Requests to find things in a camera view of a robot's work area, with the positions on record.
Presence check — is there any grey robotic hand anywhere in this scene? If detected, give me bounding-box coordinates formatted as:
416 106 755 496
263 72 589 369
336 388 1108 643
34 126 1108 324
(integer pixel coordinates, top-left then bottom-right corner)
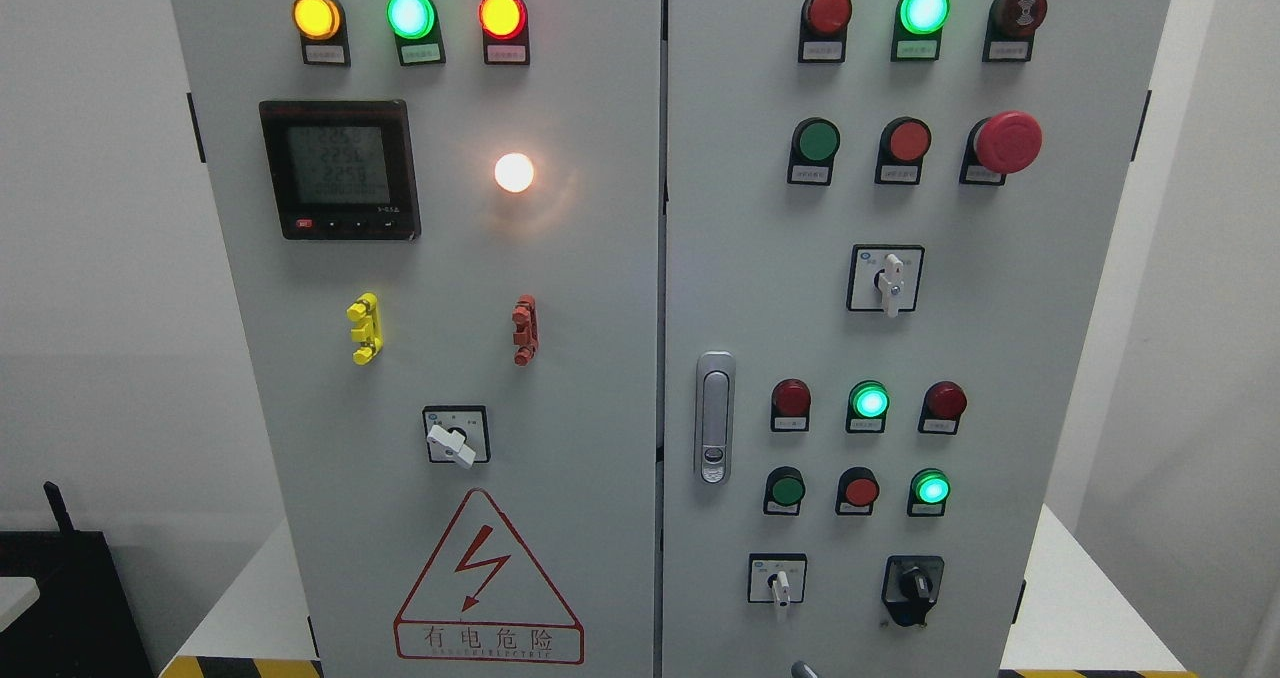
790 660 819 678

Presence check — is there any silver door handle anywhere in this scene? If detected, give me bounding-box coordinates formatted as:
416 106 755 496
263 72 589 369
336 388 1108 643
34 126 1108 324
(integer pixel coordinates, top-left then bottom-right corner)
694 351 736 485

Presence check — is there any right grey cabinet door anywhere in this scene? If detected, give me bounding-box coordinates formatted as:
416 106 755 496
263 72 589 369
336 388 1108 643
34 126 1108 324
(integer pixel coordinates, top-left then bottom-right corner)
660 0 1170 677

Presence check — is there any grey cabinet door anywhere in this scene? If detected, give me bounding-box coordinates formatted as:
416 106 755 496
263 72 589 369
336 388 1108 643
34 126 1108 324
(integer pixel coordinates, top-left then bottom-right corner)
660 0 1170 677
172 0 662 677

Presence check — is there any left grey cabinet door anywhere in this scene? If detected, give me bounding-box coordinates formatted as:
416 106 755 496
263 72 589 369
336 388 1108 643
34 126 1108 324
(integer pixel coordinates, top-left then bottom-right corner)
172 0 662 677

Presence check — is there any green push button lower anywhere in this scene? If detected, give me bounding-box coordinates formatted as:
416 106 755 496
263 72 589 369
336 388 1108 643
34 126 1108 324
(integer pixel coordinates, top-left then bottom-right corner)
762 467 806 517

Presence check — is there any green push button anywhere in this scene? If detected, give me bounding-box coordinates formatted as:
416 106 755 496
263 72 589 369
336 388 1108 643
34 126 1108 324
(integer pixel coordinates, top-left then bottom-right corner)
787 116 841 185
762 467 806 517

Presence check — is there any red push button lower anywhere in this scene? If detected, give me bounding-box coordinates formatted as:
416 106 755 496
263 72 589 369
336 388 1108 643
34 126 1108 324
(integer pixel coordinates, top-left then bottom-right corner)
835 467 881 517

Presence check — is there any red push button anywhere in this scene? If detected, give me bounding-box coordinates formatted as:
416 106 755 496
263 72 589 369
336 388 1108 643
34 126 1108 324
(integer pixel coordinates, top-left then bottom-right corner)
874 116 932 185
835 467 881 517

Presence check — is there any green lit button lower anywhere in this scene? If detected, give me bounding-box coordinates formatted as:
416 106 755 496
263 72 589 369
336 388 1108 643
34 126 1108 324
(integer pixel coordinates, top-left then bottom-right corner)
906 468 951 517

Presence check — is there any dark red indicator middle left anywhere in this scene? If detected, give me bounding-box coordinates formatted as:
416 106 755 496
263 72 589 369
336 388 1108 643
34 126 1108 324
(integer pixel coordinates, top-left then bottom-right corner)
771 377 812 432

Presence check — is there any dark red indicator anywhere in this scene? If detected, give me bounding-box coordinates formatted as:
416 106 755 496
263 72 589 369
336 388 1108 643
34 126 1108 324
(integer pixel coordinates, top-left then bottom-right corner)
771 377 812 432
916 381 968 436

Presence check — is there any green lit indicator middle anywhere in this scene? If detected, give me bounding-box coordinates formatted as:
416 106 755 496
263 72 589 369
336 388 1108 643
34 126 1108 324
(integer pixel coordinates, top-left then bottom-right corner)
845 379 890 435

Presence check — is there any green lit indicator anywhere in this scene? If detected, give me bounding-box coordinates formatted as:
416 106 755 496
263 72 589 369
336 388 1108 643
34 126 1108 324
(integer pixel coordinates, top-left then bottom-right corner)
891 0 950 61
845 379 890 435

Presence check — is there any dark red indicator middle right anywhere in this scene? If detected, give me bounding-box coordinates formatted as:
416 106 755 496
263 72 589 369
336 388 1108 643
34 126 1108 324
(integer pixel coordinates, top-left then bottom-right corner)
916 381 968 436

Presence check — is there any red electric hazard warning sticker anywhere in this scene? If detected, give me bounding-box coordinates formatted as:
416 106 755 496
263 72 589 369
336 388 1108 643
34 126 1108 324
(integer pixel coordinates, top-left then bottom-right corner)
393 487 585 665

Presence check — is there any red terminal clip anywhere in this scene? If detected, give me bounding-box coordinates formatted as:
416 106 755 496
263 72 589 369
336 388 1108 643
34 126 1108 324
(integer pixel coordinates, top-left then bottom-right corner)
511 294 540 367

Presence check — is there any green push button upper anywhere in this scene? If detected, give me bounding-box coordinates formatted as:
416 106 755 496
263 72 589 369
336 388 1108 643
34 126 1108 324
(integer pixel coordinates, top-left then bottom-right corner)
787 116 841 185

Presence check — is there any red push button upper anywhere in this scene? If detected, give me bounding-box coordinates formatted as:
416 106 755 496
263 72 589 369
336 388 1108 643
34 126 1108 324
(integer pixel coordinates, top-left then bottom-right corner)
874 116 932 185

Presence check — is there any yellow terminal clip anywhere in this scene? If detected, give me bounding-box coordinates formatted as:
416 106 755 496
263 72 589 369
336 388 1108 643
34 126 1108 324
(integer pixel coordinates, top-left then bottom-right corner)
346 292 384 365

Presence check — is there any red emergency stop button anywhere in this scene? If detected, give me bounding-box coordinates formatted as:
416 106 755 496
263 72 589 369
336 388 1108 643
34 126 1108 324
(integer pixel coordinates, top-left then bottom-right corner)
959 110 1043 185

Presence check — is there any white lit indicator light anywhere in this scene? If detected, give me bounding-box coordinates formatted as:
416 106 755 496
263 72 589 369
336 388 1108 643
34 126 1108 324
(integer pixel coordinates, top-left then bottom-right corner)
493 151 536 194

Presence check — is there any red indicator light top right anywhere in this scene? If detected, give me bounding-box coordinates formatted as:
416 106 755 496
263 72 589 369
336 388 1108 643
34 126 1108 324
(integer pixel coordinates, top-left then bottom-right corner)
797 0 852 64

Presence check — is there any green lit indicator top right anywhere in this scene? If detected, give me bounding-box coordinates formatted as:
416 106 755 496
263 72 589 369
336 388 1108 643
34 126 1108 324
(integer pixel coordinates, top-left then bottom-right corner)
891 0 950 61

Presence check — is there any black digital power meter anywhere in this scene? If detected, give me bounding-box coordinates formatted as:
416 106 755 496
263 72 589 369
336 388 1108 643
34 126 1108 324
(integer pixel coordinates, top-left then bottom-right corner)
259 99 421 240

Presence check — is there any dark red buzzer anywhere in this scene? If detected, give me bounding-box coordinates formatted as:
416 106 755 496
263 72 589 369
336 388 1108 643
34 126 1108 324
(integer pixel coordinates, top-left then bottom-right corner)
982 0 1048 63

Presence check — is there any red lit indicator light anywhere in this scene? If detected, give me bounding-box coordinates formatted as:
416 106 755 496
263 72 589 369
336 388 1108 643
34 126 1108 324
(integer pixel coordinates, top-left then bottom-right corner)
477 0 530 67

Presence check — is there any black box with antenna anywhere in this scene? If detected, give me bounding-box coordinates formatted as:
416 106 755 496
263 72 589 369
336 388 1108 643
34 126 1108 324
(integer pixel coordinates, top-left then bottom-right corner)
1 481 154 677

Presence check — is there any green indicator light top left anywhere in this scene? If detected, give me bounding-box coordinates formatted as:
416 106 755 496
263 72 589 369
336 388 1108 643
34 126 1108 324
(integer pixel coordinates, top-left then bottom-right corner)
387 0 445 67

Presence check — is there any yellow indicator light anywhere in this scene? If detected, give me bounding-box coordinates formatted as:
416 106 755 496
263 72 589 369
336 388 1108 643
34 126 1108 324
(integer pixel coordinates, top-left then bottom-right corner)
292 0 349 67

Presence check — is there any white selector switch lower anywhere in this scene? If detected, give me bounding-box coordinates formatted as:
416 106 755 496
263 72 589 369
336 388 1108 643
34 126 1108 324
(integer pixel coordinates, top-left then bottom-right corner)
748 553 808 623

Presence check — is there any white selector switch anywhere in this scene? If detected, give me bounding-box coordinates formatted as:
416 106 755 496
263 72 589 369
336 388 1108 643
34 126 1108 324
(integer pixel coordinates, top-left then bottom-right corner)
846 244 925 319
748 553 808 623

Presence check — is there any black rotary knob switch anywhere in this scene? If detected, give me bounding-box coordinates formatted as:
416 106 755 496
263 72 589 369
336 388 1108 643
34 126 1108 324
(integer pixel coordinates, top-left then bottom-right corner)
881 555 945 627

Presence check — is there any white selector switch upper right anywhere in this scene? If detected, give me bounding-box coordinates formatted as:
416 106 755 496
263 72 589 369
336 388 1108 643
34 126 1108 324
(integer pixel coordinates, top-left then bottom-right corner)
846 244 925 319

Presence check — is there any white selector switch left door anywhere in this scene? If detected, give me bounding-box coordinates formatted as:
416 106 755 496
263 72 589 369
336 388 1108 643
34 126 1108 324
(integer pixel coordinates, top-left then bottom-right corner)
422 406 492 469

